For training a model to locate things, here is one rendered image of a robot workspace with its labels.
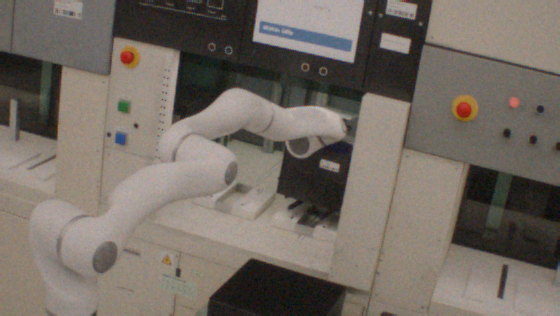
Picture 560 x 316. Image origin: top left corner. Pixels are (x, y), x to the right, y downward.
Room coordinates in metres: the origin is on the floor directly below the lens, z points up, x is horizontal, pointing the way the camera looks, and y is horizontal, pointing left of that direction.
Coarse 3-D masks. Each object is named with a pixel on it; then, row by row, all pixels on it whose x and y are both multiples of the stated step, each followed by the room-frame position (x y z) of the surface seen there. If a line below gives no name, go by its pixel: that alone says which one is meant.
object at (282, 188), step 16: (336, 112) 2.42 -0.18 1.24; (352, 144) 2.39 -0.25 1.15; (288, 160) 2.36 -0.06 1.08; (304, 160) 2.34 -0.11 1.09; (320, 160) 2.32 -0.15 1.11; (336, 160) 2.30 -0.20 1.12; (288, 176) 2.35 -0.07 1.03; (304, 176) 2.33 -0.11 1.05; (320, 176) 2.31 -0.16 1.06; (336, 176) 2.30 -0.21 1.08; (288, 192) 2.34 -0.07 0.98; (304, 192) 2.32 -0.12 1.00; (320, 192) 2.31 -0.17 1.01; (336, 192) 2.29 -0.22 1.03; (288, 208) 2.33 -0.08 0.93; (336, 208) 2.28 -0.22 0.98
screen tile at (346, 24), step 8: (312, 0) 2.12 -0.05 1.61; (320, 0) 2.11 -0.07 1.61; (328, 0) 2.10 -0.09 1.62; (336, 0) 2.10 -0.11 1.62; (344, 0) 2.09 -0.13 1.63; (312, 8) 2.11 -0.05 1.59; (352, 8) 2.08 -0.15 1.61; (312, 16) 2.11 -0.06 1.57; (320, 16) 2.11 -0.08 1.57; (328, 16) 2.10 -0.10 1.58; (336, 16) 2.10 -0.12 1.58; (344, 16) 2.09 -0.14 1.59; (352, 16) 2.08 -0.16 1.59; (312, 24) 2.11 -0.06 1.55; (320, 24) 2.11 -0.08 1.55; (328, 24) 2.10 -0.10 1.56; (336, 24) 2.09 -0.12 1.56; (344, 24) 2.09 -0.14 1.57; (352, 24) 2.08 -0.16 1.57; (344, 32) 2.09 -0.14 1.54; (352, 32) 2.08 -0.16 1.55
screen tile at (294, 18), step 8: (264, 0) 2.15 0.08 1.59; (296, 0) 2.13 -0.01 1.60; (304, 0) 2.12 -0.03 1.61; (264, 8) 2.15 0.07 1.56; (272, 8) 2.15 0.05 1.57; (280, 8) 2.14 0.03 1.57; (288, 8) 2.13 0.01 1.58; (296, 8) 2.13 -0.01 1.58; (304, 8) 2.12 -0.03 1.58; (264, 16) 2.15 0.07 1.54; (272, 16) 2.14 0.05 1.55; (280, 16) 2.14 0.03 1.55; (288, 16) 2.13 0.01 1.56; (296, 16) 2.13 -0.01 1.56; (304, 16) 2.12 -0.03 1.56; (304, 24) 2.12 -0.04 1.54
